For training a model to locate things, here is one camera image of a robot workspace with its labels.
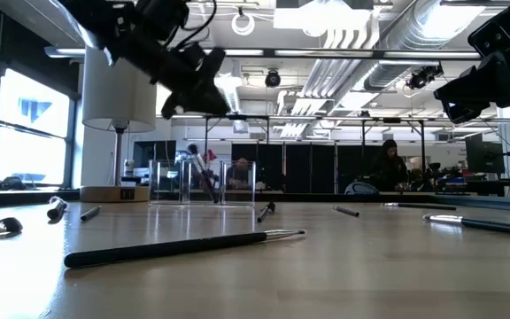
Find black computer monitor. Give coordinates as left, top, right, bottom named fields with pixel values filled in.
left=465, top=133, right=506, bottom=175
left=132, top=140, right=178, bottom=168

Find white coiled cable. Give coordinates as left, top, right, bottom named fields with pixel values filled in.
left=230, top=12, right=257, bottom=37

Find cluttered black workbench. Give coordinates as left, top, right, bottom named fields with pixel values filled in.
left=409, top=148, right=510, bottom=198

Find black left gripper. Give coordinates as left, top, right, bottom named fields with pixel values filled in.
left=113, top=26, right=232, bottom=120

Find black ceiling-mounted camera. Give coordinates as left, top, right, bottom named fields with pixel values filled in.
left=406, top=63, right=444, bottom=91

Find silver ventilation duct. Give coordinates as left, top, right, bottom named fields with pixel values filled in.
left=363, top=0, right=489, bottom=92

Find black metal workstation frame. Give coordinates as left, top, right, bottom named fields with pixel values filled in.
left=203, top=113, right=428, bottom=194

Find stubby fluffy black brush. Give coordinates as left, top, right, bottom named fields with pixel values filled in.
left=46, top=195, right=69, bottom=222

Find white-shade wooden-base table lamp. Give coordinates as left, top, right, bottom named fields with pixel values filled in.
left=80, top=43, right=158, bottom=204

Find person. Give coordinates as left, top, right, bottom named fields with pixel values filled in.
left=368, top=139, right=410, bottom=192
left=226, top=158, right=251, bottom=190

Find grey eyeliner pencil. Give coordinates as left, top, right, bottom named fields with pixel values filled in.
left=331, top=205, right=360, bottom=218
left=80, top=205, right=103, bottom=222

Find white domed device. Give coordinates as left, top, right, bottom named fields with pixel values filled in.
left=344, top=181, right=381, bottom=196

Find clear acrylic brush organizer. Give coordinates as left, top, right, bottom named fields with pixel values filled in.
left=148, top=159, right=257, bottom=207

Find black partition panels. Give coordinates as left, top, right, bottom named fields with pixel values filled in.
left=231, top=142, right=389, bottom=194

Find large window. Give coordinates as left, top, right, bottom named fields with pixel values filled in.
left=0, top=66, right=77, bottom=190

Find long ceiling light bar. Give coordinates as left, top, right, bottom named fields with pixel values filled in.
left=44, top=46, right=482, bottom=61

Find dark-headed makeup brush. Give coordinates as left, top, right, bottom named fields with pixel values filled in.
left=187, top=143, right=220, bottom=205

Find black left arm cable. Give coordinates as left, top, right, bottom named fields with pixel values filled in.
left=166, top=0, right=219, bottom=51

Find slim silver-ferruled black brush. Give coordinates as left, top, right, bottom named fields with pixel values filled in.
left=382, top=202, right=458, bottom=211

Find long thin black makeup brush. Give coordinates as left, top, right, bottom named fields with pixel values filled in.
left=63, top=229, right=306, bottom=269

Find large silver-ferruled makeup brush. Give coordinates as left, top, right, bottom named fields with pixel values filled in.
left=422, top=214, right=510, bottom=237

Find small angled black brush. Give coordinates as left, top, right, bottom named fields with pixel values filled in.
left=257, top=201, right=276, bottom=223

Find black round ceiling camera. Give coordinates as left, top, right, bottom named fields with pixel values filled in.
left=264, top=69, right=282, bottom=89

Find black aluminium table frame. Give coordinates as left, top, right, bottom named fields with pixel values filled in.
left=0, top=189, right=510, bottom=214

